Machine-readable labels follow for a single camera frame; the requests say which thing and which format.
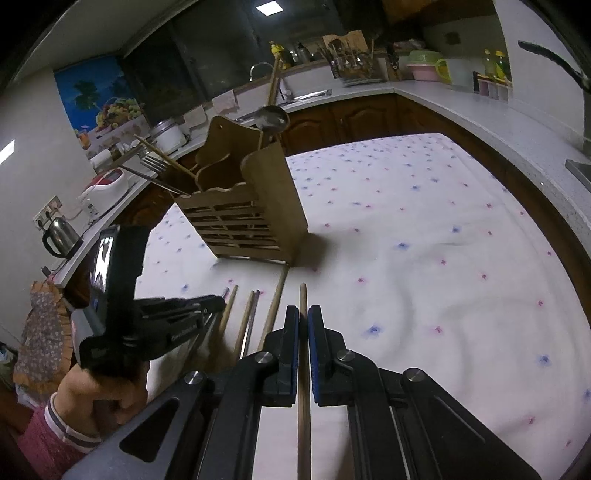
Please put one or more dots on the dark wall socket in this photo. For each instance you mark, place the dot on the dark wall socket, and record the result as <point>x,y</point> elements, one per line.
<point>452,38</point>

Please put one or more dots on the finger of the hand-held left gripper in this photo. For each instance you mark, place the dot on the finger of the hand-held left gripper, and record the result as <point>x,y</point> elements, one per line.
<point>178,332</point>
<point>184,305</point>

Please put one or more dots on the steel electric kettle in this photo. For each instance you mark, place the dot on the steel electric kettle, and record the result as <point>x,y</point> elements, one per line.
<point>60,235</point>

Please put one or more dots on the white and red rice cooker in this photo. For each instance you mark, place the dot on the white and red rice cooker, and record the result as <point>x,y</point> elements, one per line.
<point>108,184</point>

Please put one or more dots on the steel kitchen sink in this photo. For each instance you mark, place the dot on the steel kitchen sink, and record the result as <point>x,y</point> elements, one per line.
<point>307,94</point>

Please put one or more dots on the pink plastic basin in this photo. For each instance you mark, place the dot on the pink plastic basin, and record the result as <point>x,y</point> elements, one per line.
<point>421,73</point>

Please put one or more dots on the metal spoon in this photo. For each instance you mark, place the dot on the metal spoon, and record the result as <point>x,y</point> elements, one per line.
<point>272,117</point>

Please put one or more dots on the gas stove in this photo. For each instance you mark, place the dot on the gas stove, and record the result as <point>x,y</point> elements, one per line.
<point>579,168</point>

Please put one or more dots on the chrome sink faucet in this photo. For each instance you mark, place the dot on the chrome sink faucet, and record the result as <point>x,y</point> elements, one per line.
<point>259,67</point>

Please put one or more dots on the steel cooking pot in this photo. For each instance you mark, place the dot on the steel cooking pot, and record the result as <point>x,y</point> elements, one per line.
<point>166,134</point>

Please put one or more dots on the dish rack with utensils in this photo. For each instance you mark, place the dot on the dish rack with utensils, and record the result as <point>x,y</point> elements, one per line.
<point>353,67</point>

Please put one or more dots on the row of spice jars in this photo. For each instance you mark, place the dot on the row of spice jars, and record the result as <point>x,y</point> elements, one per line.
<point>494,87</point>

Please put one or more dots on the black wok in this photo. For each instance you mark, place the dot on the black wok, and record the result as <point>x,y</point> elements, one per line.
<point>549,55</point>

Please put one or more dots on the tropical fruit wall poster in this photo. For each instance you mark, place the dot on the tropical fruit wall poster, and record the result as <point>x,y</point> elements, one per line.
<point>97,101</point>

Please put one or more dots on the dark kitchen window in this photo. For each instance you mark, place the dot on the dark kitchen window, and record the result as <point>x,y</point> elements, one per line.
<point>207,55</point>

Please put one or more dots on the white plastic jug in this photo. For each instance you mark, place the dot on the white plastic jug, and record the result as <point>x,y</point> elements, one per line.
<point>459,73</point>

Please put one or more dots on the person's left hand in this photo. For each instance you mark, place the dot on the person's left hand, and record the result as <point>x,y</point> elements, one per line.
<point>106,392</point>

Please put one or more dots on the wall socket strip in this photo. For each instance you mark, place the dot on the wall socket strip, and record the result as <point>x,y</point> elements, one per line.
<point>48,212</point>

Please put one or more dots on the hanging dish cloth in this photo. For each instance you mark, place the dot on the hanging dish cloth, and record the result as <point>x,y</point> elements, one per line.
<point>225,102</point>
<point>196,117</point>

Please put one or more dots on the floral patterned cloth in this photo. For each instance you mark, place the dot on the floral patterned cloth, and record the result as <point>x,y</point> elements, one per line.
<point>44,332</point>

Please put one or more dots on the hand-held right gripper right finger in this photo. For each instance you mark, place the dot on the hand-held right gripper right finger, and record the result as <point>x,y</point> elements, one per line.
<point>314,350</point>

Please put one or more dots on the yellow oil bottle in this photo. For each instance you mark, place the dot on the yellow oil bottle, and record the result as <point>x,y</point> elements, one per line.
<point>502,63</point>
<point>488,62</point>

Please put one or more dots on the wooden utensil holder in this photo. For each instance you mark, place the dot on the wooden utensil holder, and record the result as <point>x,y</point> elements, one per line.
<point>240,217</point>

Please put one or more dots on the wooden lower cabinets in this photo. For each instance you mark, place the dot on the wooden lower cabinets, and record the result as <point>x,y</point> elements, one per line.
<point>351,120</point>

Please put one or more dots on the white faucet filter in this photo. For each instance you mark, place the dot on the white faucet filter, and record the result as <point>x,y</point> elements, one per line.
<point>284,90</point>

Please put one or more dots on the green plastic basin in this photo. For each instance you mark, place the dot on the green plastic basin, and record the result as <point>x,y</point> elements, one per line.
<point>425,59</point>

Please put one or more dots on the small white container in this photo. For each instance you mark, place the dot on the small white container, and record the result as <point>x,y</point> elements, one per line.
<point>102,160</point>

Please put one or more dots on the wooden cutting board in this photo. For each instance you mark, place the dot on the wooden cutting board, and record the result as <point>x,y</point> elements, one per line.
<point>351,39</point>

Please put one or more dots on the dark bottle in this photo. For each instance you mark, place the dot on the dark bottle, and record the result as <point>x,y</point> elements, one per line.
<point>302,51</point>

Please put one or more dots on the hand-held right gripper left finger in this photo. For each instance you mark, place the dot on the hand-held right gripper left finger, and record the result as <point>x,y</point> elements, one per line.
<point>295,350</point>

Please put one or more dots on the knife block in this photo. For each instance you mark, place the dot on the knife block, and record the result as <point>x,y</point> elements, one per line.
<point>394,62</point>

